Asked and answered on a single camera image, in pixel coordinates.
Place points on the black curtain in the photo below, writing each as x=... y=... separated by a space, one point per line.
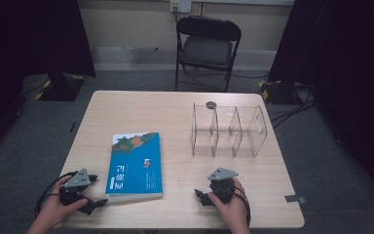
x=19 y=48
x=344 y=65

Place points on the grey tape strip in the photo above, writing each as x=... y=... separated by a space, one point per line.
x=294 y=199

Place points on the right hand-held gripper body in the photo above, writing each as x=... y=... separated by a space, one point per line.
x=222 y=185

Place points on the stand base with striped tape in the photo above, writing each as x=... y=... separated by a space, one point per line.
x=279 y=92
x=58 y=87

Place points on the black folding chair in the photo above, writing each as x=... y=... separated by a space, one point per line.
x=207 y=48

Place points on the clear acrylic book rack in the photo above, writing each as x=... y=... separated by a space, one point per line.
x=229 y=130

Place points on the dark round table disc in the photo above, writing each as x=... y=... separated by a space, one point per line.
x=211 y=105

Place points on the blue book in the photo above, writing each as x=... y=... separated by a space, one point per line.
x=134 y=165

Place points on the person's right hand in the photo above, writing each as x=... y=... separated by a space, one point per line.
x=232 y=208

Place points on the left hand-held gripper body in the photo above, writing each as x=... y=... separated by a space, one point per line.
x=76 y=182

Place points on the white wall outlet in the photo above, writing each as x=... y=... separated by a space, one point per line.
x=180 y=6

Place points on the person's left hand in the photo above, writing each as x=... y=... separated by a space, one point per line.
x=56 y=208

